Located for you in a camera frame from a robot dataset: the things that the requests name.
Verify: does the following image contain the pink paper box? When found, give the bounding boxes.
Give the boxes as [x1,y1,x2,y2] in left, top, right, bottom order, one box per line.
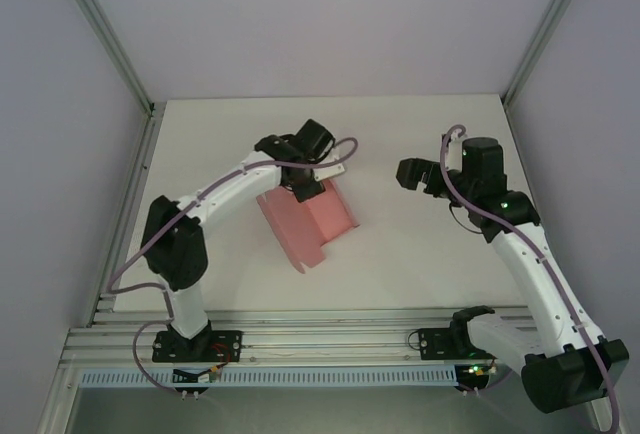
[255,178,362,274]

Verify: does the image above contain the aluminium mounting rails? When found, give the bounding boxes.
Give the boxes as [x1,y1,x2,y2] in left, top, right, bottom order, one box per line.
[59,306,609,369]

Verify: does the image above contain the right small controller board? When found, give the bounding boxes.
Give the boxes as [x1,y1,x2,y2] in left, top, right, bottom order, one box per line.
[455,363,501,398]

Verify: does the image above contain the small controller board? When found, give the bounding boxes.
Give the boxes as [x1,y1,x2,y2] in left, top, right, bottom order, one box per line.
[172,366,221,400]
[455,363,501,398]

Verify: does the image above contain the left small controller board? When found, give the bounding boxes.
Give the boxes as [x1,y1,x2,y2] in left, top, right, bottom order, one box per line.
[172,366,221,400]

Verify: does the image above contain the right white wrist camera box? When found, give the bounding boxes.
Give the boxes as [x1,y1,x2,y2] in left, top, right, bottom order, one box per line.
[444,132,467,171]

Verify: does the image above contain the right aluminium frame post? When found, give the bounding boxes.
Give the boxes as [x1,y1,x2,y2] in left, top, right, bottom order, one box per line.
[501,0,601,108]

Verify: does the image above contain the aluminium frame post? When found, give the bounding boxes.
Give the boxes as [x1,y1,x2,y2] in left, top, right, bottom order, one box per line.
[49,0,157,116]
[501,0,601,108]

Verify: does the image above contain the left aluminium side rail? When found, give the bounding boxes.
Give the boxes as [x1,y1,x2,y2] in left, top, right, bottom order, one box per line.
[85,102,167,328]

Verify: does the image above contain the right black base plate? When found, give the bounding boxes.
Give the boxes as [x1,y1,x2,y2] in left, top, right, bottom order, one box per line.
[418,326,501,361]

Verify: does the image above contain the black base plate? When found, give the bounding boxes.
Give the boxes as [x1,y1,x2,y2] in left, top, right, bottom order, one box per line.
[418,326,501,361]
[151,328,245,364]

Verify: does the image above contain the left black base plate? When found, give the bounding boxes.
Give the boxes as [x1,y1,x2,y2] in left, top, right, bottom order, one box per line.
[151,328,245,364]

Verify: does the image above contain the light blue slotted cable duct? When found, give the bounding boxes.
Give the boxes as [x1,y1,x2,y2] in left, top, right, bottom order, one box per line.
[79,366,461,389]

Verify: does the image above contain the left aluminium frame post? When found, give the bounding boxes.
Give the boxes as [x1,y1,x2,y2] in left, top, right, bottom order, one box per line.
[49,0,157,116]

